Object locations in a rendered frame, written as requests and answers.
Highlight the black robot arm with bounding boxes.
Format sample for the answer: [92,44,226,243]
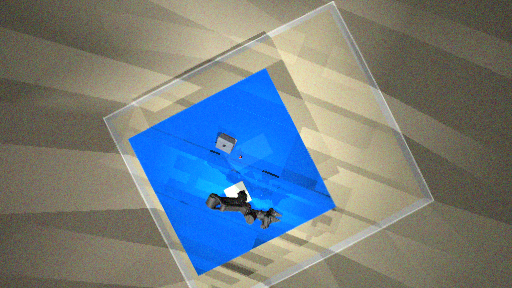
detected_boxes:
[205,190,259,225]

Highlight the grey sloped panel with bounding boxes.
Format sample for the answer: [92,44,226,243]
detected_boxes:
[215,133,237,154]

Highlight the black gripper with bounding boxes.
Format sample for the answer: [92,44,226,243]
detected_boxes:
[257,208,282,227]

